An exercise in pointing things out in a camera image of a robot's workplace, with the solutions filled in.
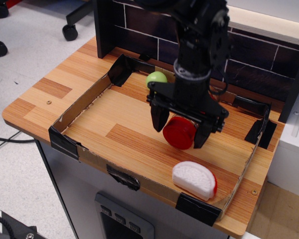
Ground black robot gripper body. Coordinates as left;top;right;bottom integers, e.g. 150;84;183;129
147;77;229;132

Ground red-capped basil spice bottle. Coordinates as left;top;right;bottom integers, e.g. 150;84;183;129
162;103;218;150

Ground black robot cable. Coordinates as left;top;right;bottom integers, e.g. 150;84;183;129
209;72;230;96

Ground cardboard fence with black tape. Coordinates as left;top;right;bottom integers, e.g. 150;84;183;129
49;55;275;228

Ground white and red toy cheese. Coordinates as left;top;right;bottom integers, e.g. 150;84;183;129
172;161;217;201

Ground dark brick-pattern backsplash panel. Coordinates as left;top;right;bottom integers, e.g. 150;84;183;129
92;0;299;122

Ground black floor cable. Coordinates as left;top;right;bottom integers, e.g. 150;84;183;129
0;131;36;153

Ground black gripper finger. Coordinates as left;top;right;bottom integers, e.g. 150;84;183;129
194;120;218;149
150;104;169;132

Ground black office chair base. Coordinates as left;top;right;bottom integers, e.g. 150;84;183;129
62;0;93;41

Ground white side cabinet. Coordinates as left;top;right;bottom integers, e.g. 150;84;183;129
268;95;299;196

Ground grey cabinet control panel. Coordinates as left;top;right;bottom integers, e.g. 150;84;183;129
95;193;155;239

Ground green toy pear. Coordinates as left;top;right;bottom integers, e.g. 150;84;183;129
146;71;168;90

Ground black metal bracket with screw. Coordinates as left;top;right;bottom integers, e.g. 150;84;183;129
0;210;46;239

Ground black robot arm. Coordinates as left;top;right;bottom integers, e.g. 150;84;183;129
138;0;231;150

